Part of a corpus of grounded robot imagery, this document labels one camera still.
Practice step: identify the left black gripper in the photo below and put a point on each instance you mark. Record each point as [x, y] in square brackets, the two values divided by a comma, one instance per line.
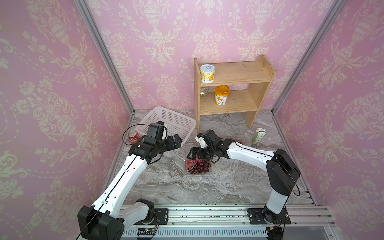
[172, 144]

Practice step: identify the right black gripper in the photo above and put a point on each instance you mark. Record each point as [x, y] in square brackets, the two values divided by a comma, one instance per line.
[193, 150]

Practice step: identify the clear plastic container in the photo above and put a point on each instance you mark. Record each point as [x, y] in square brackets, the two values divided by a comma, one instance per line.
[198, 175]
[240, 141]

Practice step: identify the dark red grape bunch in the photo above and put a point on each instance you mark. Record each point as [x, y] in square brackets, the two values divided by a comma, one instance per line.
[202, 167]

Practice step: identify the pink red grape bunch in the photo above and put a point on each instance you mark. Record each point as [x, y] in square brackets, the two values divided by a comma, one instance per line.
[189, 164]

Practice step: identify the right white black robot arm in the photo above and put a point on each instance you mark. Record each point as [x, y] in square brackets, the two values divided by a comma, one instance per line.
[282, 172]

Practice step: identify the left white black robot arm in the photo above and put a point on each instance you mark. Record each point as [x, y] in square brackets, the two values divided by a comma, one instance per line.
[105, 219]

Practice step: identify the white plastic basket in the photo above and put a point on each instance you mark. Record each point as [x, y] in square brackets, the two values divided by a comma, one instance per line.
[176, 123]

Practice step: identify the red soda can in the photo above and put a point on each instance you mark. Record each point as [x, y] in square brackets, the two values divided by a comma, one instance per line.
[133, 137]

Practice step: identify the green white milk carton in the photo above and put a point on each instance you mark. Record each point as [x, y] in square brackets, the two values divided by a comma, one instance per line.
[259, 135]

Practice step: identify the orange lid white cup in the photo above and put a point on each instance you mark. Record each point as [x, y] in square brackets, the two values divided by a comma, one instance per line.
[221, 94]

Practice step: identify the small glass jar on shelf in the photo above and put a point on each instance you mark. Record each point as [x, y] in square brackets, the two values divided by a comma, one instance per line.
[204, 91]

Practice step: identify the wooden two-tier shelf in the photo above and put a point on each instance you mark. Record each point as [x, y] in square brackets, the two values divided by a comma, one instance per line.
[258, 75]

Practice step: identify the yellow white can on shelf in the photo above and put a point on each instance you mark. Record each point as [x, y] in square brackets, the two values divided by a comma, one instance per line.
[207, 73]

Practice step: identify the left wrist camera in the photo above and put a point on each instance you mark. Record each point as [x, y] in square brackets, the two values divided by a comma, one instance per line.
[157, 131]

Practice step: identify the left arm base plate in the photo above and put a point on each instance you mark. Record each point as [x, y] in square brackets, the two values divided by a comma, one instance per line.
[156, 216]

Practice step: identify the aluminium rail frame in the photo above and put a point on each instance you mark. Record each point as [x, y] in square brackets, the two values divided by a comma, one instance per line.
[211, 221]

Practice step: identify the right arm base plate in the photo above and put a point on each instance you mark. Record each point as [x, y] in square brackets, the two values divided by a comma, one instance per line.
[255, 216]

